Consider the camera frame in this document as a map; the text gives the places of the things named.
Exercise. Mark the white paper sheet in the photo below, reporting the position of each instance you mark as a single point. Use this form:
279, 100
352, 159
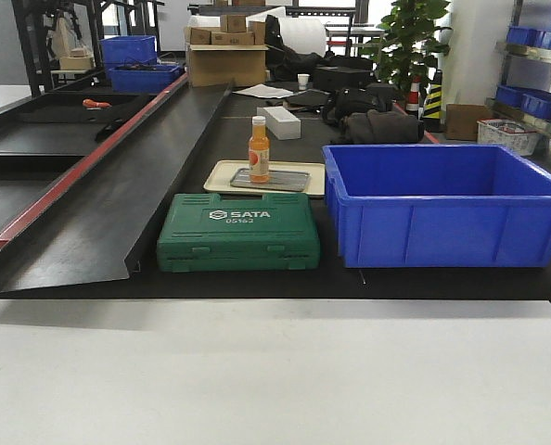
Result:
264, 91

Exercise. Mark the orange handled tool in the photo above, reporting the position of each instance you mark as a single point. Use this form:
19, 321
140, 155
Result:
91, 104

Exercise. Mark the green potted plant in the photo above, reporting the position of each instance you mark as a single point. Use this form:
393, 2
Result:
411, 43

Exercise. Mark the small grey metal tray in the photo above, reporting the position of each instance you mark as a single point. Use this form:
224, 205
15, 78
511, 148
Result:
287, 181

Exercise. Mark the green SATA tool case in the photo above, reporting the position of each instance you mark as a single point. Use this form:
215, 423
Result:
204, 232

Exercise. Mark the large cardboard box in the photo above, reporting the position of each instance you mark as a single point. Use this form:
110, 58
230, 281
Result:
241, 65

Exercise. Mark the red white traffic cone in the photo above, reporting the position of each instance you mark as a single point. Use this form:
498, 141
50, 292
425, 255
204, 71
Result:
412, 99

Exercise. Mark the black slanted metal chute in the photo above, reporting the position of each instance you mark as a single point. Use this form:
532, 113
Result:
96, 220

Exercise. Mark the blue crate on conveyor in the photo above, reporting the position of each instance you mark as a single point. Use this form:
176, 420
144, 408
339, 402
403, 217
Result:
149, 79

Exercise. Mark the blue crate behind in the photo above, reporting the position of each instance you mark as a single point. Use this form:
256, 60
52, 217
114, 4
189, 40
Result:
121, 50

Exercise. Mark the beige plastic tray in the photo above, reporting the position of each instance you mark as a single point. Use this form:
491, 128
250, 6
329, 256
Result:
219, 179

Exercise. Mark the white plastic basket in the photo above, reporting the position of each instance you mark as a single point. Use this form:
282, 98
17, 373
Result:
514, 136

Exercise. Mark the large blue plastic bin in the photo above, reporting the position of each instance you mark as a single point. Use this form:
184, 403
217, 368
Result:
431, 205

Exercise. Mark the black equipment case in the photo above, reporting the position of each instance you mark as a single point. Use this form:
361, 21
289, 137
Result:
331, 79

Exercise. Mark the orange juice bottle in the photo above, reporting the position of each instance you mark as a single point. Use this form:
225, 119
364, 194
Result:
258, 151

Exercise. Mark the white rectangular box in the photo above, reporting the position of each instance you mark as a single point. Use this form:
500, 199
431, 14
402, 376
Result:
282, 123

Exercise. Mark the black yellow traffic cone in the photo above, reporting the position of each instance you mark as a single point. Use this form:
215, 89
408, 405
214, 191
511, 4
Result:
432, 111

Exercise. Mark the black bag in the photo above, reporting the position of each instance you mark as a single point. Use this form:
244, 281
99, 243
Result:
348, 100

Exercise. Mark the brown cardboard box on floor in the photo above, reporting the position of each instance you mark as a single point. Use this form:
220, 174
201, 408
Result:
461, 121

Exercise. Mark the white paper cup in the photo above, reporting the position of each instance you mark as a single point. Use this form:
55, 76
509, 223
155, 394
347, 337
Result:
303, 80

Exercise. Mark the dark grey folded jacket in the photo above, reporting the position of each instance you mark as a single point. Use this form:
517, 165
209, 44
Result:
379, 128

